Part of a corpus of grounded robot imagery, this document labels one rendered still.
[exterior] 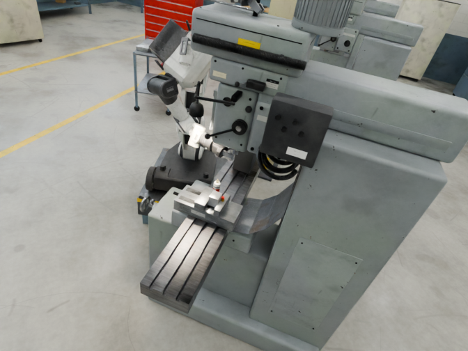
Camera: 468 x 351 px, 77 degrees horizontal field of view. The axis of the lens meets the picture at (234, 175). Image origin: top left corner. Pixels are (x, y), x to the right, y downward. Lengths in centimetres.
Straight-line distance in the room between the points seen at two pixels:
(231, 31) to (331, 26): 36
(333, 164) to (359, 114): 21
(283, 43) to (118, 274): 201
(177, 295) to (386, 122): 108
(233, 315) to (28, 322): 132
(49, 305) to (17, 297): 23
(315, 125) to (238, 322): 149
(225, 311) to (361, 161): 138
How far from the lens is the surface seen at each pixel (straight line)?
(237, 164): 198
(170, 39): 182
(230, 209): 160
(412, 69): 982
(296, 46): 119
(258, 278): 192
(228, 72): 129
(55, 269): 268
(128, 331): 231
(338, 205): 134
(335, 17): 122
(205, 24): 128
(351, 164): 122
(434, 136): 133
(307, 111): 99
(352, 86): 124
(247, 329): 214
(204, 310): 216
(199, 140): 164
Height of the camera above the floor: 208
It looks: 37 degrees down
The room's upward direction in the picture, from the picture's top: 11 degrees clockwise
